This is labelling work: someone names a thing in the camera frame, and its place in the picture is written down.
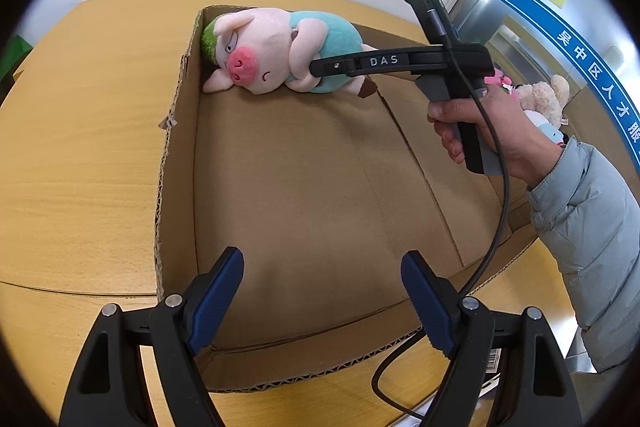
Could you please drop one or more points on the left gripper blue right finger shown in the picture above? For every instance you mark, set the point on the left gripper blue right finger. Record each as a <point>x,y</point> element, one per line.
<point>434,299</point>

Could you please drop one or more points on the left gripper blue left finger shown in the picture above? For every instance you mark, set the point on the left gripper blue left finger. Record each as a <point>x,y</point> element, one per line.
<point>209,297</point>

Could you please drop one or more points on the pig plush teal shirt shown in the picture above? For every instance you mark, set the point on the pig plush teal shirt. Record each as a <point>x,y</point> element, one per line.
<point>263,49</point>

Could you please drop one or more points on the grey jacket right forearm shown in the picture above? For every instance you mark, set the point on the grey jacket right forearm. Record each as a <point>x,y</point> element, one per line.
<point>587,217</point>

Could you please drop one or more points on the person right hand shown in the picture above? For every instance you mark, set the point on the person right hand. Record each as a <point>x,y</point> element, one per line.
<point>530,155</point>

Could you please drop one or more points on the pink bear plush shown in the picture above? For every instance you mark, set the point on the pink bear plush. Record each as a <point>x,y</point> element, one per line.
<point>502,81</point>

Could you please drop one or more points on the beige bunny plush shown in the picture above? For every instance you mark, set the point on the beige bunny plush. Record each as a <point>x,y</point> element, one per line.
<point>547,98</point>

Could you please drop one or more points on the blue red plush toy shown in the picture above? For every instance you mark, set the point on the blue red plush toy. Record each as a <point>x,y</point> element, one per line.
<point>555,135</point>

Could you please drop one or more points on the brown cardboard box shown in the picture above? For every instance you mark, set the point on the brown cardboard box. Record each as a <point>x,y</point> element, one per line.
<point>323,194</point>

